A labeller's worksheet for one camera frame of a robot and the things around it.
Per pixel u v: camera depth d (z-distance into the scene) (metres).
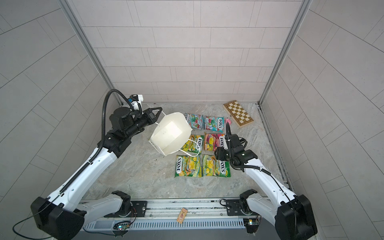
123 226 0.64
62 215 0.35
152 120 0.60
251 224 0.68
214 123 1.02
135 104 0.61
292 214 0.38
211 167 0.82
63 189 0.39
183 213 0.69
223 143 0.93
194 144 0.92
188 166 0.82
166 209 0.72
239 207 0.71
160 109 0.68
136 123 0.57
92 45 0.87
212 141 0.92
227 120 1.04
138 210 0.71
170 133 0.95
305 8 0.71
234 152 0.61
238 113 1.08
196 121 1.03
